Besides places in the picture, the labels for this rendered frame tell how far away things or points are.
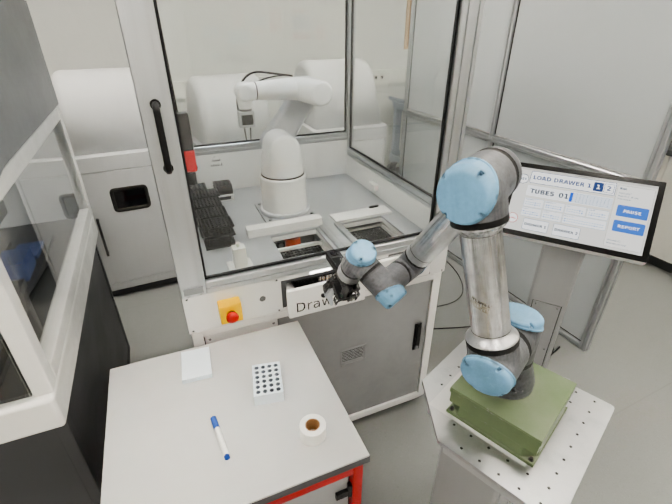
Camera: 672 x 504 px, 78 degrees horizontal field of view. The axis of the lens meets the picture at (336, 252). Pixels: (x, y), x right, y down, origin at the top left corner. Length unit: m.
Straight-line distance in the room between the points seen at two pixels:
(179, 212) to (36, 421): 0.63
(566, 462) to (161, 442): 1.03
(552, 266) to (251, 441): 1.39
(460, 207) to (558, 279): 1.22
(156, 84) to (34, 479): 1.17
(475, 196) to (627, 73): 1.77
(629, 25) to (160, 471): 2.51
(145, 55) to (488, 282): 0.94
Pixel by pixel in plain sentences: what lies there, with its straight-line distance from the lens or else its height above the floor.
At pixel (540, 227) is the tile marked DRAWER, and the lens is 1.82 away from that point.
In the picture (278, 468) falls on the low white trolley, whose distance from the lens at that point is 1.15.
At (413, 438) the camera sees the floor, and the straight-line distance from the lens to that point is 2.17.
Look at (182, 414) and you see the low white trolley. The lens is 1.31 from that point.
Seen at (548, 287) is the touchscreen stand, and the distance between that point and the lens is 2.03.
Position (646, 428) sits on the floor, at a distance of 2.63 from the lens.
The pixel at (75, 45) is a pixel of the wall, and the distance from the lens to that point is 4.40.
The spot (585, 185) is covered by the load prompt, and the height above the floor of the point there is 1.15.
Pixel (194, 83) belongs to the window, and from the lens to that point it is 1.20.
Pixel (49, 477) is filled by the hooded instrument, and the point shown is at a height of 0.55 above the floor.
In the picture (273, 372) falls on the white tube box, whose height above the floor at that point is 0.80.
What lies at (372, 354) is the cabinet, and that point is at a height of 0.44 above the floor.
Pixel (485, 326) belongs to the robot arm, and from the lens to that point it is 0.96.
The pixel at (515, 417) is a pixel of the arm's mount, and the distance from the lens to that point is 1.19.
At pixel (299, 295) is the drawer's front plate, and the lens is 1.41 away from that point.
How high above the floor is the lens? 1.72
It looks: 30 degrees down
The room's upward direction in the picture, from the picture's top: straight up
